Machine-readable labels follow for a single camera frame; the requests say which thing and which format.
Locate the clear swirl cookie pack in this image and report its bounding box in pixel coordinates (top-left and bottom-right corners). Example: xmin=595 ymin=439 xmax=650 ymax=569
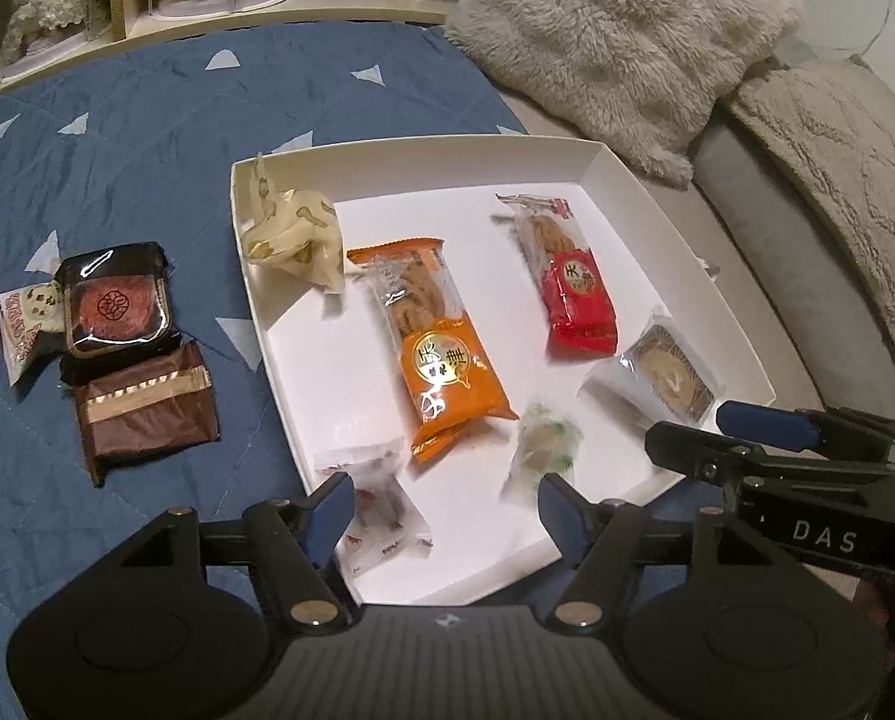
xmin=579 ymin=307 xmax=722 ymax=433

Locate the beige textured blanket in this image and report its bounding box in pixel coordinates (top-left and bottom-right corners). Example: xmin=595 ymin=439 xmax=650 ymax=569
xmin=727 ymin=60 xmax=895 ymax=351

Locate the red cracker pack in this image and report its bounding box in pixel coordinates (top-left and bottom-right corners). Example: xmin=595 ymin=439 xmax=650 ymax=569
xmin=496 ymin=193 xmax=618 ymax=358

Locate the white shallow cardboard tray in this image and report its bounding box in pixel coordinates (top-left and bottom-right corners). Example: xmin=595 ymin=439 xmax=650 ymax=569
xmin=231 ymin=135 xmax=774 ymax=605

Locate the clear green-dot candy packet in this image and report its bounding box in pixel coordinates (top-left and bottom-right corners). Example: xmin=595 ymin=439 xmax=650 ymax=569
xmin=501 ymin=400 xmax=582 ymax=505

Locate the white printed snack packet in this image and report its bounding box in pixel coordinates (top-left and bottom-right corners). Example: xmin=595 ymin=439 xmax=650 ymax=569
xmin=0 ymin=281 xmax=65 ymax=387

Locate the orange cracker pack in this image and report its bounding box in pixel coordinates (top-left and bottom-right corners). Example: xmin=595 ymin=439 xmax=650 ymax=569
xmin=347 ymin=238 xmax=518 ymax=463

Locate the blue quilted triangle blanket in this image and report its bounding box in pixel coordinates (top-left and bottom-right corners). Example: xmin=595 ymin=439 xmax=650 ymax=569
xmin=0 ymin=19 xmax=713 ymax=720

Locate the brown gold-band cake pack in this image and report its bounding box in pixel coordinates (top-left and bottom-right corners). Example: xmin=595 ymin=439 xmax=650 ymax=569
xmin=61 ymin=341 xmax=220 ymax=488

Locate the small clear candy packet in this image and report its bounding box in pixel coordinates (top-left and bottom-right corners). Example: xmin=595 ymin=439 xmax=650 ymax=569
xmin=314 ymin=439 xmax=434 ymax=577

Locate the black mooncake pack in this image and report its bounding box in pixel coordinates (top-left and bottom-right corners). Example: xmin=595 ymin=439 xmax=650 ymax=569
xmin=55 ymin=241 xmax=173 ymax=359

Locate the grey mattress edge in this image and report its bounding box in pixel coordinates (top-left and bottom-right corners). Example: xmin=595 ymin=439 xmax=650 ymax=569
xmin=692 ymin=114 xmax=895 ymax=418

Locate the cream pastry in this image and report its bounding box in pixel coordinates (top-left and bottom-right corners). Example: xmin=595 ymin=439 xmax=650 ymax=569
xmin=239 ymin=154 xmax=345 ymax=294

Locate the white fluffy pillow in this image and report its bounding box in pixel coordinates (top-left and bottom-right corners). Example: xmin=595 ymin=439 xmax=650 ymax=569
xmin=446 ymin=0 xmax=804 ymax=188

